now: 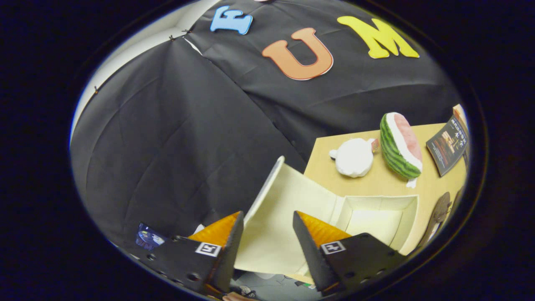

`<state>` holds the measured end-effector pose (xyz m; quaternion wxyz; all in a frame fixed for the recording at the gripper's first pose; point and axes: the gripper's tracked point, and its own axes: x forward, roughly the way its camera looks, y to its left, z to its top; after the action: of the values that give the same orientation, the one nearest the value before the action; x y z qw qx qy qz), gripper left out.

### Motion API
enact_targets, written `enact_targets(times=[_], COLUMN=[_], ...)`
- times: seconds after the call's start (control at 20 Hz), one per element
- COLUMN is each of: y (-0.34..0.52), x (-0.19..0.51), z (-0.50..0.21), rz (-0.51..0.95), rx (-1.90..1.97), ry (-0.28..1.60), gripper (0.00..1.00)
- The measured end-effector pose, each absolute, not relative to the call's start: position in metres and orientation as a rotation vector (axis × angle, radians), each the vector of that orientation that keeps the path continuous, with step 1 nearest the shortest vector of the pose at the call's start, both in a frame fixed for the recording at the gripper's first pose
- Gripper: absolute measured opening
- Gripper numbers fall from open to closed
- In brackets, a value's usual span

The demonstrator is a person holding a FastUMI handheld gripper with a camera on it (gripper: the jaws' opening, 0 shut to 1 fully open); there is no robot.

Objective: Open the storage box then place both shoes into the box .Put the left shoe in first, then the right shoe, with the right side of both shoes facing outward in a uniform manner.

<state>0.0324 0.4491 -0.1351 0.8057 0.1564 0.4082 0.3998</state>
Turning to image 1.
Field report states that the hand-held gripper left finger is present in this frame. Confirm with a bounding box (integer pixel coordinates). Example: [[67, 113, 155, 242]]
[[125, 211, 245, 295]]

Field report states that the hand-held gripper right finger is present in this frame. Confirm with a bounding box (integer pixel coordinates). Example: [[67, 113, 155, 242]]
[[293, 211, 407, 293]]

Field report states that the cream fabric storage box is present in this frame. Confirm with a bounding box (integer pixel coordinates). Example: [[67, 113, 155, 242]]
[[234, 156, 419, 286]]

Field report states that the brown fuzzy shoe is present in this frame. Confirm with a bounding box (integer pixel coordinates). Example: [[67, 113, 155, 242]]
[[417, 191, 453, 252]]

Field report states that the blue printed packet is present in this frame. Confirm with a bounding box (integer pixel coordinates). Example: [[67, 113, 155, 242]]
[[135, 223, 166, 250]]

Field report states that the white plush toy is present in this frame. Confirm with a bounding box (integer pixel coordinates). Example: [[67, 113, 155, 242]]
[[329, 138, 376, 179]]

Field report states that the watermelon slice plush toy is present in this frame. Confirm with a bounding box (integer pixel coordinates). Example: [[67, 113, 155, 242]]
[[380, 112, 423, 189]]

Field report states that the black cover book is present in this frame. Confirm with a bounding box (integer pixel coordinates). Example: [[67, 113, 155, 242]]
[[426, 116, 469, 177]]

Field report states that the tan paperback book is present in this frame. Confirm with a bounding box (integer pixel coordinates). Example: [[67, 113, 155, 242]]
[[453, 104, 468, 128]]

